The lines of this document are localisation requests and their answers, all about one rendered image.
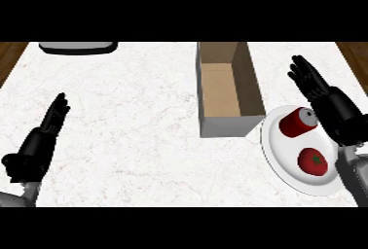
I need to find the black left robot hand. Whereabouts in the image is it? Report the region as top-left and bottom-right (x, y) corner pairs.
(0, 92), (72, 185)

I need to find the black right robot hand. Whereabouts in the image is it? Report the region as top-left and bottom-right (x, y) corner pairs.
(286, 54), (368, 148)

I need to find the red can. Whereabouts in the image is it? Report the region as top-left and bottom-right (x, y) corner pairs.
(277, 106), (320, 139)

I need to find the white round plate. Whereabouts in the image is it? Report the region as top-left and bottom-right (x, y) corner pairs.
(258, 104), (347, 196)

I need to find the open cardboard box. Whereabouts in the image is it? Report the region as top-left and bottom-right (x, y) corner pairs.
(193, 42), (267, 139)

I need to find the red tomato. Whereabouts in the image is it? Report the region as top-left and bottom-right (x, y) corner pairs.
(295, 147), (329, 177)

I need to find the dark grey appliance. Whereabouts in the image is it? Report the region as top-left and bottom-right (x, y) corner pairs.
(36, 42), (119, 55)

